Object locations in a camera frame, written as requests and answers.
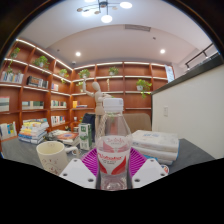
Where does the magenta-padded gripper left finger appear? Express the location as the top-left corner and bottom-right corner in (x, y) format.
(59, 148), (101, 190)

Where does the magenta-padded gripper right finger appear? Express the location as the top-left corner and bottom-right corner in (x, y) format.
(128, 147), (169, 189)

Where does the clear plastic water bottle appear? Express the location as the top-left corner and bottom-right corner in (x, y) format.
(95, 97), (134, 191)

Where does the cream ceramic mug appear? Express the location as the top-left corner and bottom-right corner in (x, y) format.
(35, 140), (81, 177)

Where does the white tissue pack stack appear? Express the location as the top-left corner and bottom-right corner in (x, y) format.
(131, 129), (180, 166)

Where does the small green-white carton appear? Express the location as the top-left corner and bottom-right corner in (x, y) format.
(78, 122), (93, 151)

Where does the flat magazine stack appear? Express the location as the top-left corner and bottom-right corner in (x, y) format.
(46, 129), (81, 147)

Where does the beige chair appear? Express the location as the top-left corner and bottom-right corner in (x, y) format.
(123, 112), (153, 134)

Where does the dark blue chair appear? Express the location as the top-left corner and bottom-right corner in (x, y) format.
(81, 112), (98, 133)

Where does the colourful book stack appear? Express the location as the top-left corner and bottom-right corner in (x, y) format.
(17, 118), (50, 145)

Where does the wooden artist mannequin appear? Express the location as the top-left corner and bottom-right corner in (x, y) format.
(81, 81), (113, 141)

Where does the orange wooden shelf unit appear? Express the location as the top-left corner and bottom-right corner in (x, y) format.
(0, 38), (176, 142)

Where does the ceiling air vent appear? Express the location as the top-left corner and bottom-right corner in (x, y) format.
(124, 23), (152, 33)

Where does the multi-bulb ceiling lamp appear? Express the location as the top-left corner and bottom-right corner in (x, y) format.
(76, 0), (133, 24)

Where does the black track light rail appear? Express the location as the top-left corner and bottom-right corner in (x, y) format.
(184, 42), (214, 70)

